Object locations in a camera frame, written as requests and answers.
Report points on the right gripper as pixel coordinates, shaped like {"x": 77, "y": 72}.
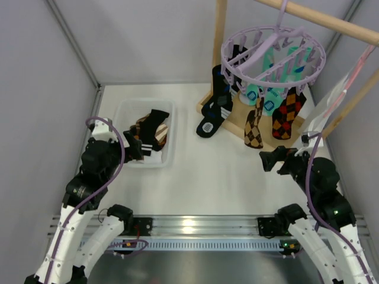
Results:
{"x": 282, "y": 163}

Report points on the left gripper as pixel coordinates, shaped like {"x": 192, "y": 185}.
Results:
{"x": 128, "y": 148}

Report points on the brown argyle sock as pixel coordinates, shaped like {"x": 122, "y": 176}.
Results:
{"x": 252, "y": 134}

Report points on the red orange argyle sock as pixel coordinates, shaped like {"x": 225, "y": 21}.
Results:
{"x": 284, "y": 116}

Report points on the teal sock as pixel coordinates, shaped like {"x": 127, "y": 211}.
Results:
{"x": 253, "y": 91}
{"x": 273, "y": 98}

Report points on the black sock with white stripes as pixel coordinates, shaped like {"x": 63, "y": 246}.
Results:
{"x": 230, "y": 89}

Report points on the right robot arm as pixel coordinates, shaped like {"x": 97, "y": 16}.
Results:
{"x": 329, "y": 233}

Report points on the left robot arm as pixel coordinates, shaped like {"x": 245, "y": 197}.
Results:
{"x": 66, "y": 260}

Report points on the pile of socks in bin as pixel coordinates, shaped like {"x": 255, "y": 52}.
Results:
{"x": 152, "y": 132}

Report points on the purple round clip hanger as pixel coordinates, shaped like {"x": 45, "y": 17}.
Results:
{"x": 291, "y": 45}

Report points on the white plastic bin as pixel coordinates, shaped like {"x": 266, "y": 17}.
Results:
{"x": 130, "y": 110}

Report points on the clear plastic bag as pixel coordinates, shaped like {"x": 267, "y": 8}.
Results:
{"x": 316, "y": 121}

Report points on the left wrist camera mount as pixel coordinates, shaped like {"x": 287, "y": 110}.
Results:
{"x": 103, "y": 132}

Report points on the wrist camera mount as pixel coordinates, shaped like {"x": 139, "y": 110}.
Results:
{"x": 103, "y": 132}
{"x": 311, "y": 142}

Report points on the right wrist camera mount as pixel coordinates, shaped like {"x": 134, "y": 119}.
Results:
{"x": 311, "y": 142}

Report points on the aluminium rail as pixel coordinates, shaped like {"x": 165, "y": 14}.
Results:
{"x": 199, "y": 225}

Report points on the perforated cable duct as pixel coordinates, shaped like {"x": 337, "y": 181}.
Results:
{"x": 191, "y": 244}

